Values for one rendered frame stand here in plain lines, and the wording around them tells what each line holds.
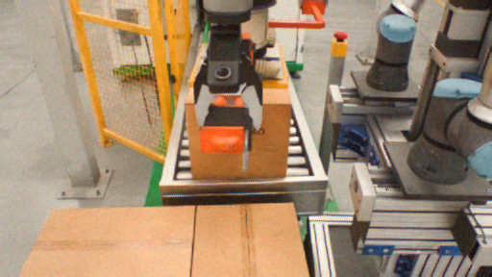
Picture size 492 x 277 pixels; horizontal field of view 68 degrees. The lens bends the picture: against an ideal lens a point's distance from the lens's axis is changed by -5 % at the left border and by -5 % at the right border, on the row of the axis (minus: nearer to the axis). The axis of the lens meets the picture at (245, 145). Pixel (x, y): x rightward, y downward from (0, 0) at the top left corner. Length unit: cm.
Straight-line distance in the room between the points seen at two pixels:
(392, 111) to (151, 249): 100
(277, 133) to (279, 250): 44
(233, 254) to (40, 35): 148
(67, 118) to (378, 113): 170
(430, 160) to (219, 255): 78
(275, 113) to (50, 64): 131
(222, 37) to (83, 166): 205
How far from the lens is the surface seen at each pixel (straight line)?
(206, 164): 157
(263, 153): 153
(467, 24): 114
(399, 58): 137
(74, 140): 245
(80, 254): 150
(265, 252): 139
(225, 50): 57
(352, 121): 142
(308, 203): 168
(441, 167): 98
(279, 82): 111
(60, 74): 226
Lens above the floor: 161
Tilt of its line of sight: 34 degrees down
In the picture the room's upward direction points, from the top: straight up
